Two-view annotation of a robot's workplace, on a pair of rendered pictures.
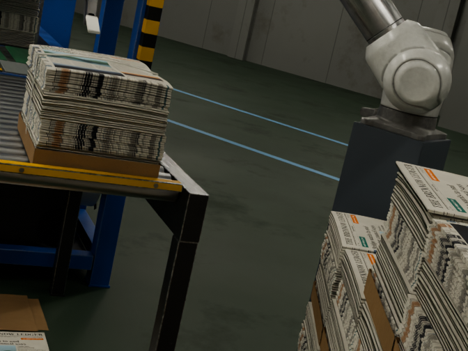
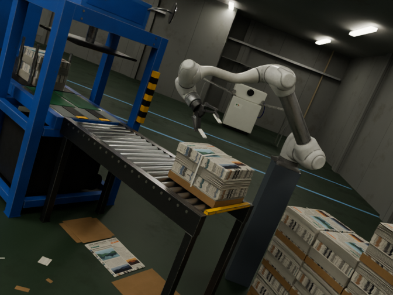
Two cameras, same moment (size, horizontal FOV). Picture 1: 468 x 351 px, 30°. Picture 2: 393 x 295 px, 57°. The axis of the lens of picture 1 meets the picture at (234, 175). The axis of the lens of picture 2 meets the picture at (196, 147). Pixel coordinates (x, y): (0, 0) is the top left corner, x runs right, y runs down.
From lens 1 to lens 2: 162 cm
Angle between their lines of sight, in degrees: 31
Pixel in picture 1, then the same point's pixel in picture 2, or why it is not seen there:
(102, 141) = (233, 194)
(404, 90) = (315, 165)
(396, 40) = (312, 147)
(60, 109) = (226, 185)
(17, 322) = (100, 233)
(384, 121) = (285, 164)
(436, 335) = not seen: outside the picture
